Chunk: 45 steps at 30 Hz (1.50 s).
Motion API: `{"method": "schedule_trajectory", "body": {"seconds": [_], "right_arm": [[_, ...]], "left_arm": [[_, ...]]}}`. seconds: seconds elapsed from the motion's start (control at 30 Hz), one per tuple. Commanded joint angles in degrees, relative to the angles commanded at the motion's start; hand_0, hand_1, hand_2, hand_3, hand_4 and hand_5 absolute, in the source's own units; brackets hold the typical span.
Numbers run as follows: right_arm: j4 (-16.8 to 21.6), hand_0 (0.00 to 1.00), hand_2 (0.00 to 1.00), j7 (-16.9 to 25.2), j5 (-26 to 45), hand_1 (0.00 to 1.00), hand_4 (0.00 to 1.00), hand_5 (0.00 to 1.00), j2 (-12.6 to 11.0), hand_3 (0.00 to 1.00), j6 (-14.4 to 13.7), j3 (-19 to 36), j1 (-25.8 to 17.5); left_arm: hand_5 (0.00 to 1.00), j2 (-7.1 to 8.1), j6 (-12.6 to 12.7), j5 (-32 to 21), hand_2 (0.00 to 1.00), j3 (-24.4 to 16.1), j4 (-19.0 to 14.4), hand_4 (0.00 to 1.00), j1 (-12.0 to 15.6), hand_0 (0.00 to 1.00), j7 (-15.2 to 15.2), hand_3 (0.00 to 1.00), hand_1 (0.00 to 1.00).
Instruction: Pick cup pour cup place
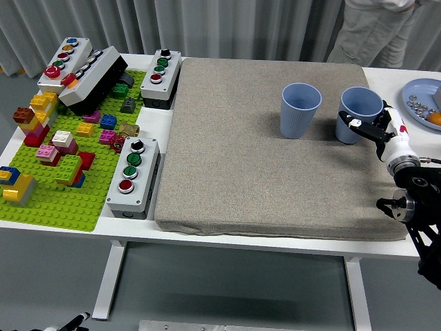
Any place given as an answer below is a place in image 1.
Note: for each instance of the orange fruit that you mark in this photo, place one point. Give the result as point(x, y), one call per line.
point(435, 118)

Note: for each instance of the white table leg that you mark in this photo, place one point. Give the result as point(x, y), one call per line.
point(358, 296)
point(108, 279)

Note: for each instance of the dark grey slope brick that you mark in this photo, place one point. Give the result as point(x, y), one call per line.
point(128, 106)

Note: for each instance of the magenta lego brick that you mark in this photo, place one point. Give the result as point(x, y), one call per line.
point(107, 137)
point(92, 117)

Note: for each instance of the grey-brown fabric mat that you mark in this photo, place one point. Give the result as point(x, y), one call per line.
point(241, 165)

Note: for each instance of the red lego brick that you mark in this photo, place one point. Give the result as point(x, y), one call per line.
point(87, 159)

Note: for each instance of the person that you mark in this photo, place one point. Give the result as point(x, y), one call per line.
point(372, 34)

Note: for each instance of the white-topped pink brick stack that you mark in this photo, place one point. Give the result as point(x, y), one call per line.
point(63, 139)

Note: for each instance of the blue plate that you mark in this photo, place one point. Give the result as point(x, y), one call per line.
point(417, 88)

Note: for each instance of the grey metal block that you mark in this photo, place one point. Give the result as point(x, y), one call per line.
point(437, 96)

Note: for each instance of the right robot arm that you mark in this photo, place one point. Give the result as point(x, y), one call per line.
point(417, 182)

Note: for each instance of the green lego baseplate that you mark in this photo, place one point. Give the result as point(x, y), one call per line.
point(62, 210)

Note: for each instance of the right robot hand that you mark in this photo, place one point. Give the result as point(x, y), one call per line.
point(396, 145)

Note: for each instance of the long grey black control box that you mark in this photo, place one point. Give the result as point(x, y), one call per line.
point(93, 77)

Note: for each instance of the blue lego brick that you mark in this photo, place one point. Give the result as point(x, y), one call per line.
point(108, 122)

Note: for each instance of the green lego brick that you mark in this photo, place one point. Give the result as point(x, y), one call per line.
point(120, 90)

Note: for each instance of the blue ribbed plastic cup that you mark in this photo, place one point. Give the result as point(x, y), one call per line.
point(346, 134)
point(296, 120)

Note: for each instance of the blue yellow grey brick stack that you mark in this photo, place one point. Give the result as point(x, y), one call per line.
point(19, 188)

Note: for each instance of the five-button white control box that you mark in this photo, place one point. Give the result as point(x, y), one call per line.
point(77, 51)

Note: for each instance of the green orange blue brick stack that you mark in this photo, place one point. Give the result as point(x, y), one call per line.
point(69, 167)

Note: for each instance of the four-button grey control box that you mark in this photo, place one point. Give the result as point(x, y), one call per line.
point(146, 165)
point(170, 70)

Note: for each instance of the pink white red brick stack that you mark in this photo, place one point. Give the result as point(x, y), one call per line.
point(47, 153)

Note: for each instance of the brown yellow red brick tower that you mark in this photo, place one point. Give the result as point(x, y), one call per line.
point(36, 127)

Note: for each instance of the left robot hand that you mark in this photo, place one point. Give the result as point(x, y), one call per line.
point(81, 318)

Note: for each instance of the yellow lego brick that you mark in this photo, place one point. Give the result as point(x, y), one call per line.
point(84, 129)

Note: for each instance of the grey curtain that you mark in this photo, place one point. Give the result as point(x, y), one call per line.
point(241, 27)

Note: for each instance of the black curved lego brick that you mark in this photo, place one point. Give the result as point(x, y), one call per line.
point(127, 80)

